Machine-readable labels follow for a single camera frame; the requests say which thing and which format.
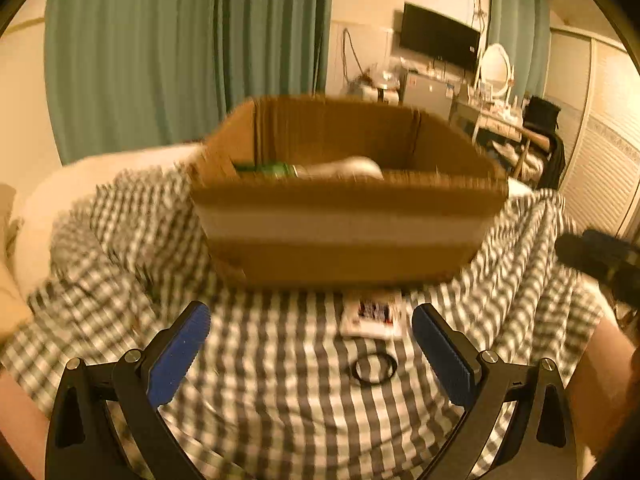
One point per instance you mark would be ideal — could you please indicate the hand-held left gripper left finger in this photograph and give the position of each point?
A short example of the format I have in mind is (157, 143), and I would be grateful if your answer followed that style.
(180, 355)

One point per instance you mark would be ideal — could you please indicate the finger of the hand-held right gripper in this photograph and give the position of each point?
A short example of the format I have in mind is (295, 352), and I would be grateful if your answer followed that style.
(585, 252)

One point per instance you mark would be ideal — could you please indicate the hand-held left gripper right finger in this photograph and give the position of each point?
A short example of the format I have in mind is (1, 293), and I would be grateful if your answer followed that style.
(445, 355)

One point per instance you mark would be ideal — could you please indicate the small white card packet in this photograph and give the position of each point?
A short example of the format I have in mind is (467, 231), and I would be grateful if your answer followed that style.
(372, 317)

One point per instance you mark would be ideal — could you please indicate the brown cardboard box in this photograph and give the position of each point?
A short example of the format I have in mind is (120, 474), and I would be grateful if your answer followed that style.
(350, 260)

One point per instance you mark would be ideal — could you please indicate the green medicine box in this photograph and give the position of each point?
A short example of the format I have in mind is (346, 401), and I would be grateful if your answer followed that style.
(265, 169)

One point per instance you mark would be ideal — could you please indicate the person's right leg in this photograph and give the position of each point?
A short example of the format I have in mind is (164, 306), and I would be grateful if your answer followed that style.
(600, 360)

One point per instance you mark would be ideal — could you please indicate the person's leg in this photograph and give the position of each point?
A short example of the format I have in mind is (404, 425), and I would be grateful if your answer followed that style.
(20, 425)
(600, 360)

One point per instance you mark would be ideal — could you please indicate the grey white checked cloth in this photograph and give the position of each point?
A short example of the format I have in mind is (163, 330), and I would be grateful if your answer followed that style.
(275, 360)

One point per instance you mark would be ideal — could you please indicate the white louvered wardrobe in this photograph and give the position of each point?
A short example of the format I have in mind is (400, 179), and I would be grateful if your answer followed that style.
(600, 135)

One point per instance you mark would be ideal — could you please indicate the wooden chair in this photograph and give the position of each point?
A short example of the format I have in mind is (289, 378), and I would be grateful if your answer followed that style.
(535, 137)

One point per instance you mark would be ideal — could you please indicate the black garment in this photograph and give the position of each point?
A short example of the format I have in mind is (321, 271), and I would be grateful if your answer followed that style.
(542, 110)

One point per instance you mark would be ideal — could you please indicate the white dressing table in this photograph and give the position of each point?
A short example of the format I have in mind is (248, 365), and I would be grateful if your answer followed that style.
(495, 120)

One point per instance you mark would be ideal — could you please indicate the person's left leg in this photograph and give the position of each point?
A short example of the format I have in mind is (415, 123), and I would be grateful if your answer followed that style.
(20, 425)

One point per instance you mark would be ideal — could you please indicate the beige pillow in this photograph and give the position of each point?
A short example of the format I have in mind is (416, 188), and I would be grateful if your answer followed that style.
(10, 300)

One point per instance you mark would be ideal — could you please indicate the white oval mirror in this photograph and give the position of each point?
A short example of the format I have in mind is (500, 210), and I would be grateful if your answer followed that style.
(495, 67)

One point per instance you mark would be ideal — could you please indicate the silver fridge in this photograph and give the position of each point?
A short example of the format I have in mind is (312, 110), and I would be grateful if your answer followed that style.
(430, 95)

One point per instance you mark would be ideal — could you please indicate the narrow green curtain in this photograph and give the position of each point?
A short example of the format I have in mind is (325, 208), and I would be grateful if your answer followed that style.
(530, 35)

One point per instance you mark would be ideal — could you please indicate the clear plastic bag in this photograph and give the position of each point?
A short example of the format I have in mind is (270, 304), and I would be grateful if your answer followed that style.
(380, 77)

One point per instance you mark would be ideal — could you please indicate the wide green curtain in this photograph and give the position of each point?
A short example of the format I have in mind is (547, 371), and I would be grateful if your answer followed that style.
(150, 60)

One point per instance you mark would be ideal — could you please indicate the black wall television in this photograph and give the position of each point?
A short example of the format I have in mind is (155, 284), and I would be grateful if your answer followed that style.
(440, 35)

